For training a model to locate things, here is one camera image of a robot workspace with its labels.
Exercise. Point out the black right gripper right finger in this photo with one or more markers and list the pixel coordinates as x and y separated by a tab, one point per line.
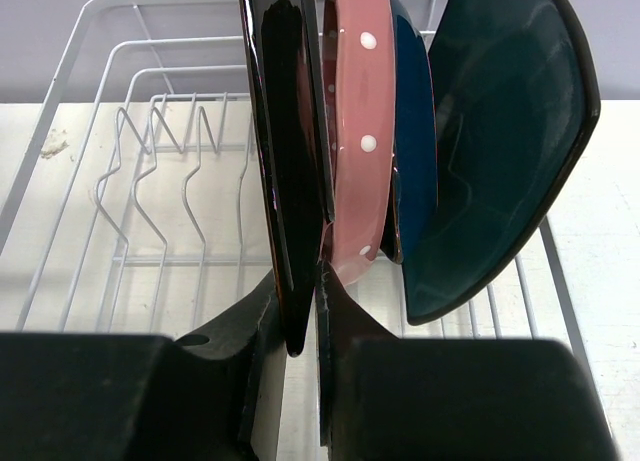
382	397

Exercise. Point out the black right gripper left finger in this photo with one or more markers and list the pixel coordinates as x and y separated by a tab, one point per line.
213	394

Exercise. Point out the dark blue leaf plate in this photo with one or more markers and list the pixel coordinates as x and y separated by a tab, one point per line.
413	194

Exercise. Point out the teal leaf-shaped plate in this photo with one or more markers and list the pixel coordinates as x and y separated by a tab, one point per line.
516	102

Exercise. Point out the cream floral square plate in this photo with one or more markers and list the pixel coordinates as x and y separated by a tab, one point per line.
285	79

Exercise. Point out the pink polka dot plate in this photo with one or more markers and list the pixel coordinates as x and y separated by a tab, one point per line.
359	75

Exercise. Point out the white wire dish rack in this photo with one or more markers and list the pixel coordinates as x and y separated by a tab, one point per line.
139	207

